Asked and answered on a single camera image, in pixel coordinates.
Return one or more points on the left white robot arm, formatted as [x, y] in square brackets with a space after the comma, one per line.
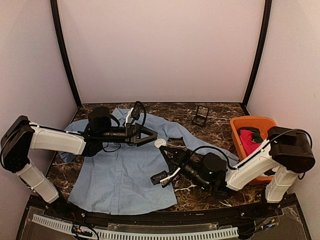
[102, 127]

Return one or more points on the right black frame post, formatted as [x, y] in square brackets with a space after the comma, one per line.
[258, 55]

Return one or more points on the light blue shirt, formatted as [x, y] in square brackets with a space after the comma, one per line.
[118, 183]

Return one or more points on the black frame post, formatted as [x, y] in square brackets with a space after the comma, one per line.
[258, 55]
[63, 52]

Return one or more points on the left black frame post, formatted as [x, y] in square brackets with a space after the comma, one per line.
[63, 52]

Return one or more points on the round iridescent brooch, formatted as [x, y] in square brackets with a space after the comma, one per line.
[160, 142]

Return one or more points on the black front rail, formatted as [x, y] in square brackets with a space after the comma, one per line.
[288, 212]

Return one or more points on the white slotted cable duct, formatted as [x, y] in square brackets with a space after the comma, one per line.
[131, 232]

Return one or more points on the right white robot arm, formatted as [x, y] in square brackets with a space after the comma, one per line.
[287, 150]

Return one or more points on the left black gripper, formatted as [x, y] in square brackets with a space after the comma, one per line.
[133, 134]

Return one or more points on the orange plastic basin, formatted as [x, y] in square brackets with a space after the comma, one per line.
[237, 140]

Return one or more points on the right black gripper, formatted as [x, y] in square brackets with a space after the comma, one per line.
[180, 154]

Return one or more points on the red garment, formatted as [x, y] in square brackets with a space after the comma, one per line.
[249, 146]

